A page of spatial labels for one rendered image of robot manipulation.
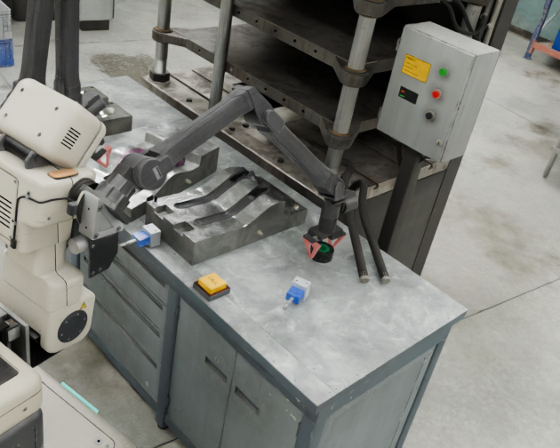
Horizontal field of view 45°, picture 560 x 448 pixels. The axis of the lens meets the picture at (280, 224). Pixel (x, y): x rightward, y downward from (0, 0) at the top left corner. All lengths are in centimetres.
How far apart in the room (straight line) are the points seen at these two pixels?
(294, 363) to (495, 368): 167
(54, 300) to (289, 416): 72
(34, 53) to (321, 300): 106
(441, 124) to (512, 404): 139
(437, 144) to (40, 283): 138
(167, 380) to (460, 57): 148
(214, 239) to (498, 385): 167
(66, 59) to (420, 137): 122
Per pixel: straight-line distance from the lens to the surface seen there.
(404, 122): 248
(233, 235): 215
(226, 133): 297
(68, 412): 236
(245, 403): 213
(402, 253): 334
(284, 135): 191
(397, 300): 216
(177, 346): 233
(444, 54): 236
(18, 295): 199
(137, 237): 213
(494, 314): 368
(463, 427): 302
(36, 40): 189
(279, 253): 221
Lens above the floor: 207
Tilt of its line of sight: 32 degrees down
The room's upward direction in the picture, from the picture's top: 11 degrees clockwise
